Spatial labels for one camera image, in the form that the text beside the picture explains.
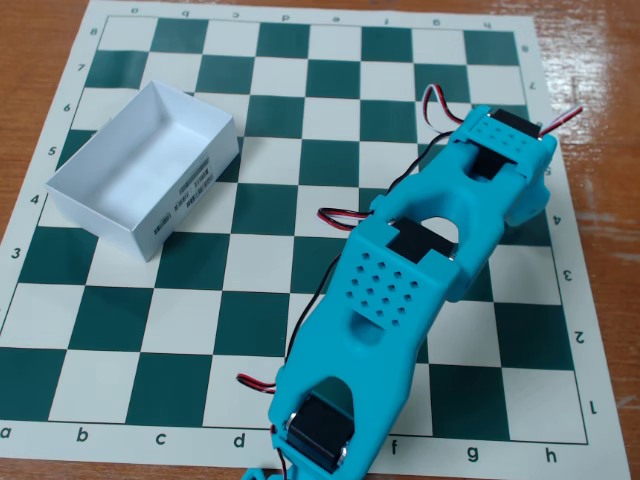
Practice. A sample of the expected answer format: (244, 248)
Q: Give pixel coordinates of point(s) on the green white chessboard mat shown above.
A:
(280, 150)

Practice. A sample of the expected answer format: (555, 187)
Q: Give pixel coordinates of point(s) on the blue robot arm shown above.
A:
(385, 300)

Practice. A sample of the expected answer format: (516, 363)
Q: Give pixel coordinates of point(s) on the white cardboard box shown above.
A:
(135, 165)

